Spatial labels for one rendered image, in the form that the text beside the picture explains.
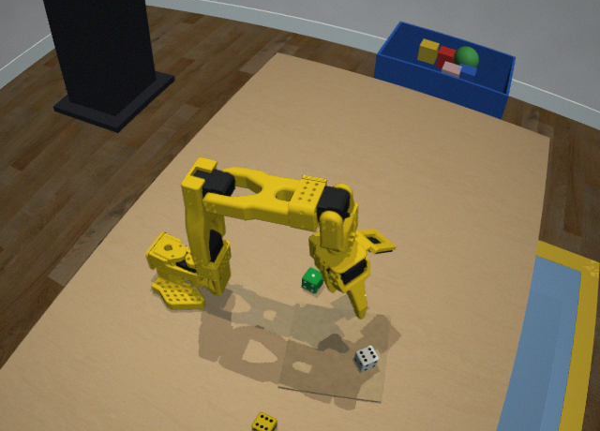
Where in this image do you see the green die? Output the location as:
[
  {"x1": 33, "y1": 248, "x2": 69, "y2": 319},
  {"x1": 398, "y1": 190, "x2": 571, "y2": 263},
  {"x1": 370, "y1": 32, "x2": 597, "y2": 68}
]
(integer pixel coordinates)
[{"x1": 302, "y1": 267, "x2": 323, "y2": 293}]

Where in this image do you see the yellow die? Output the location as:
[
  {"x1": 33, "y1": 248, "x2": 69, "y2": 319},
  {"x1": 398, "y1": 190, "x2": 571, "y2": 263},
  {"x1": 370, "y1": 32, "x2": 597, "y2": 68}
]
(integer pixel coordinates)
[{"x1": 251, "y1": 412, "x2": 278, "y2": 431}]

